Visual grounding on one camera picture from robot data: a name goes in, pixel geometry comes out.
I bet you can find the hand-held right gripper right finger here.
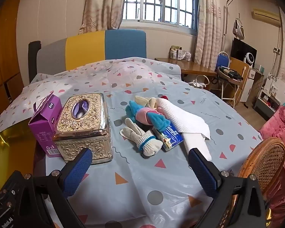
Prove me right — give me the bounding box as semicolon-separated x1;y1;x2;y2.
188;148;274;228

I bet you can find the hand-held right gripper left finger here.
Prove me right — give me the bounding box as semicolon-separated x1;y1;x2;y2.
21;147;93;228

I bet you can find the blue tissue pack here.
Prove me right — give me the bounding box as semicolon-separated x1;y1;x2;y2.
152;122;184;152

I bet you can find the gold tin box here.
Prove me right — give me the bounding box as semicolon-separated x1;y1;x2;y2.
0;121;37;193

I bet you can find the grey sock with blue band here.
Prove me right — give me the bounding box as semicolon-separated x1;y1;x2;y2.
120;117;163;157

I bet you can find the blue and pink fuzzy sock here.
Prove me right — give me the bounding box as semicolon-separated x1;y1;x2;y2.
125;100;171;133

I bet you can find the beige sock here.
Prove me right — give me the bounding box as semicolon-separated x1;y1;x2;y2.
135;96;161;111

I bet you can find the ornate gold tissue box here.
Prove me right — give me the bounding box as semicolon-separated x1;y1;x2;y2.
53;93;114;165

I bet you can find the purple carton box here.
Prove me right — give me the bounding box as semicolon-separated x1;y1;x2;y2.
28;93;63;158

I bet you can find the patterned plastic tablecloth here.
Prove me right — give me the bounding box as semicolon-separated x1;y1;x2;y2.
0;57;264;228

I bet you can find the rattan chair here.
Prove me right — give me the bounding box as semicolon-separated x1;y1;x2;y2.
224;137;285;228

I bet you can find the pink blanket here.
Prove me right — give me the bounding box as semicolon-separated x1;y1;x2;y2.
259;106;285;228

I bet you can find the low grey shelf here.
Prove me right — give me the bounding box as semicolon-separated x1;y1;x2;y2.
255;76;285;121

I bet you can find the round wooden side table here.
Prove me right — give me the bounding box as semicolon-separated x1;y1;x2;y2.
216;66;245;108

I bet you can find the white small cabinet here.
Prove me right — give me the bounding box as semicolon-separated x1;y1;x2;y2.
240;68;257;103

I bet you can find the black device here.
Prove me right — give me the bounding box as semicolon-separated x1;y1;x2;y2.
218;66;244;80

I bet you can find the wooden desk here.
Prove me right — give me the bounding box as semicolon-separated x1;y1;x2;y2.
154;57;219;79

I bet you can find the wooden cabinet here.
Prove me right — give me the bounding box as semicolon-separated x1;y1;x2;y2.
229;57;250;102

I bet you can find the blue chair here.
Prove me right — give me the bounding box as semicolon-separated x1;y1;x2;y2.
215;51;230;69

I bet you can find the white round fan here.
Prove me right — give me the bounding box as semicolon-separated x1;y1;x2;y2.
242;53;256;69

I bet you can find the black flat screen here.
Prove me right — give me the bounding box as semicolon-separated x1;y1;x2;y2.
230;37;257;63

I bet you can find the wooden wardrobe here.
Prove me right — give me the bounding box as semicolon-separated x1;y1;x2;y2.
0;0;24;121

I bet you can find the garment steamer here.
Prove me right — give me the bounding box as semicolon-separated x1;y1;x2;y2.
224;0;245;60

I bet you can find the cream air conditioner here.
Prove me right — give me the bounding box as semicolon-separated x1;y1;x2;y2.
252;8;281;26

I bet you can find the barred window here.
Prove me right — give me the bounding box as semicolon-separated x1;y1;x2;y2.
120;0;200;31

